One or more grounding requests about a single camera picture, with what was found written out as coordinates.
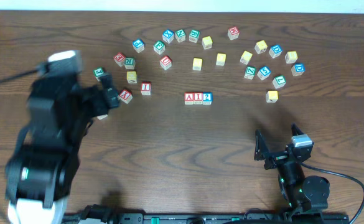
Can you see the green R block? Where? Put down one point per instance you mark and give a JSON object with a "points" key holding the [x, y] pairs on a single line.
{"points": [[130, 63]]}

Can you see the yellow block right tilted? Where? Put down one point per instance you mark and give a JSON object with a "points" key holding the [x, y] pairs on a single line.
{"points": [[246, 57]]}

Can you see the red A block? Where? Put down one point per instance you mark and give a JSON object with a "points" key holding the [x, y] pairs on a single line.
{"points": [[188, 98]]}

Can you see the blue 2 block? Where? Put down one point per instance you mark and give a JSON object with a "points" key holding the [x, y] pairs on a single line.
{"points": [[207, 98]]}

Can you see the green B block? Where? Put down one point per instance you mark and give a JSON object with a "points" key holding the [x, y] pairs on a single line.
{"points": [[194, 35]]}

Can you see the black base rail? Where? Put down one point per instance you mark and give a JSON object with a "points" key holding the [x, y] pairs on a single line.
{"points": [[100, 214]]}

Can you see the blue d block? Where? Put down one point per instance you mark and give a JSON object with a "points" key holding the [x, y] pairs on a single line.
{"points": [[275, 51], [298, 69]]}

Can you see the blue D block upper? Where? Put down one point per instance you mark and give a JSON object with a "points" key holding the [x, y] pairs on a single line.
{"points": [[275, 51]]}

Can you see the yellow S block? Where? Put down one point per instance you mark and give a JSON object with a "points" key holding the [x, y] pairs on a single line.
{"points": [[197, 64]]}

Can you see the blue X block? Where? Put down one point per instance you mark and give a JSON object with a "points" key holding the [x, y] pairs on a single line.
{"points": [[168, 36]]}

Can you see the yellow block lower right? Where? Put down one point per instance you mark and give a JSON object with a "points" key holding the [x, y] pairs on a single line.
{"points": [[272, 96]]}

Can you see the green Z block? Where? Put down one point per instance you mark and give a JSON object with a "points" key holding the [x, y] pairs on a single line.
{"points": [[250, 72]]}

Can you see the blue D block right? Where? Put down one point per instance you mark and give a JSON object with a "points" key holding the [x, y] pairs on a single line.
{"points": [[298, 69]]}

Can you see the blue P block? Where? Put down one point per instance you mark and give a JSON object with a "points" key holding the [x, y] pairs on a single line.
{"points": [[138, 45]]}

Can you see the red U block centre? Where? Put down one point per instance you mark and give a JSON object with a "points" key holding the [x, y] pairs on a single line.
{"points": [[165, 62]]}

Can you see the red U block left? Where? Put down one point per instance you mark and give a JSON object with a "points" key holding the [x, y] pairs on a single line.
{"points": [[102, 117]]}

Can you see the green F block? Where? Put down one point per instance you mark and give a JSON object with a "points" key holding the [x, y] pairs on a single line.
{"points": [[159, 47]]}

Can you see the green J block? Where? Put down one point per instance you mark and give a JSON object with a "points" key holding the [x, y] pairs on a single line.
{"points": [[99, 73]]}

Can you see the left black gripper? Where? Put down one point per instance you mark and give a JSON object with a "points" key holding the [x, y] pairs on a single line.
{"points": [[99, 98]]}

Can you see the red Y block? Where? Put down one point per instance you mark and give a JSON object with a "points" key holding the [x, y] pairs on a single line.
{"points": [[125, 96]]}

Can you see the yellow block upper right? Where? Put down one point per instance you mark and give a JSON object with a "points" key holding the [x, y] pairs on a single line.
{"points": [[260, 47]]}

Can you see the red i block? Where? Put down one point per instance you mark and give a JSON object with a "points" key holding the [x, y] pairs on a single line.
{"points": [[198, 98], [146, 88]]}

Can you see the red W block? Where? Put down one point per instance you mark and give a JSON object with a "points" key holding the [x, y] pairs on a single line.
{"points": [[233, 33]]}

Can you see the yellow block left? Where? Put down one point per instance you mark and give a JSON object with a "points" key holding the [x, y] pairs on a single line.
{"points": [[131, 77]]}

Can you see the yellow 8 block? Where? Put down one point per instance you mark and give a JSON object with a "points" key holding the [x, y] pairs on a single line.
{"points": [[291, 57]]}

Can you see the blue 5 block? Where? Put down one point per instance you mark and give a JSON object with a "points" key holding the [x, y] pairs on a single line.
{"points": [[263, 73]]}

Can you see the yellow block top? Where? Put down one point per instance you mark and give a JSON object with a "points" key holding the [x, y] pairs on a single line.
{"points": [[207, 42]]}

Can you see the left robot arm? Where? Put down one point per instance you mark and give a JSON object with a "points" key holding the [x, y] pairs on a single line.
{"points": [[45, 161]]}

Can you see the yellow O block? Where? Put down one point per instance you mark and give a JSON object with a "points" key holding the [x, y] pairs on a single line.
{"points": [[221, 58]]}

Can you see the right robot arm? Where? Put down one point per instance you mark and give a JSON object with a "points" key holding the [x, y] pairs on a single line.
{"points": [[305, 194]]}

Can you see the green N block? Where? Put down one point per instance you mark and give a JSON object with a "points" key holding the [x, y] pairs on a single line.
{"points": [[180, 35]]}

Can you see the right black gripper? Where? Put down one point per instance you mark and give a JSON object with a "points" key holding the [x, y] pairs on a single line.
{"points": [[279, 157]]}

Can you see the red u block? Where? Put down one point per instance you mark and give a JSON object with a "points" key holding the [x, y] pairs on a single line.
{"points": [[102, 117], [165, 62]]}

